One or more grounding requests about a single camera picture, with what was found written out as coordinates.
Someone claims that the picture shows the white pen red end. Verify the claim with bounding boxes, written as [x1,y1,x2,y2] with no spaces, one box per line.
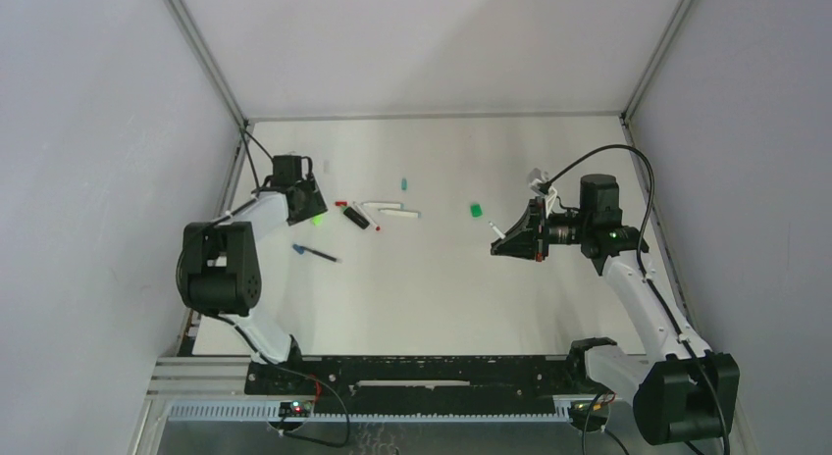
[352,202,381,231]

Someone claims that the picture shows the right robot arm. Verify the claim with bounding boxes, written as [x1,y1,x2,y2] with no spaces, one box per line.
[491,169,740,445]

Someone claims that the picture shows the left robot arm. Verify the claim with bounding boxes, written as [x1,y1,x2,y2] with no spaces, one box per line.
[175,154,328,364]

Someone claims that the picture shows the blue black pen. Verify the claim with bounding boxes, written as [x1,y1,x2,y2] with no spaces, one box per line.
[292,244,340,263]

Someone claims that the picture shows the white pen teal end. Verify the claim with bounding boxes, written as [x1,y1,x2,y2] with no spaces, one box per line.
[361,201,404,210]

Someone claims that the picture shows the white pen blue end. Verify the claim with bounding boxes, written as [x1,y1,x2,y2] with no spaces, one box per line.
[379,208,421,219]

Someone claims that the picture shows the black marker red cap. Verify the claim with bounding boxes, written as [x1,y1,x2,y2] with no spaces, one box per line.
[336,201,370,229]

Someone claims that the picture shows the small circuit board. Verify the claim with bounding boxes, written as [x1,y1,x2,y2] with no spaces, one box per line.
[278,401,314,419]

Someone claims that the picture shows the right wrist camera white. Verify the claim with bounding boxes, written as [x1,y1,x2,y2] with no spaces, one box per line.
[527,168,558,215]

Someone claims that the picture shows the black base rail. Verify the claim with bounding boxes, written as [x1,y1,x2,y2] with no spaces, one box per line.
[244,355,603,419]

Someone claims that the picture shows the aluminium frame rails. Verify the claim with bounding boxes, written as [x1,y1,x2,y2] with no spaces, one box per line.
[130,356,590,454]

